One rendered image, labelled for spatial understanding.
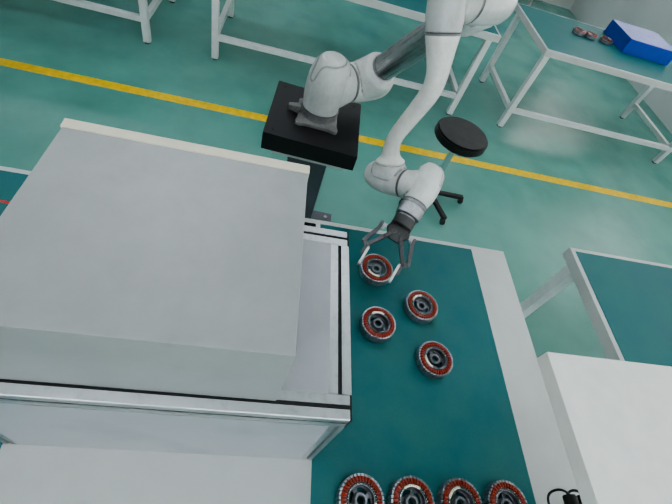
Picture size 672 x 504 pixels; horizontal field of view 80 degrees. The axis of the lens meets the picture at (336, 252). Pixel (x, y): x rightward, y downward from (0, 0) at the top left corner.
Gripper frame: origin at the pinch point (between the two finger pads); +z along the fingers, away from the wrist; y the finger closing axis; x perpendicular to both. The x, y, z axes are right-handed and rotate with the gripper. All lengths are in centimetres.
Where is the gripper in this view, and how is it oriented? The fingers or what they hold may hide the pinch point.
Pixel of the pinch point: (376, 268)
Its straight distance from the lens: 134.5
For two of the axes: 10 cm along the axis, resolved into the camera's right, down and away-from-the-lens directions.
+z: -5.2, 8.4, -1.5
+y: -8.6, -5.0, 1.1
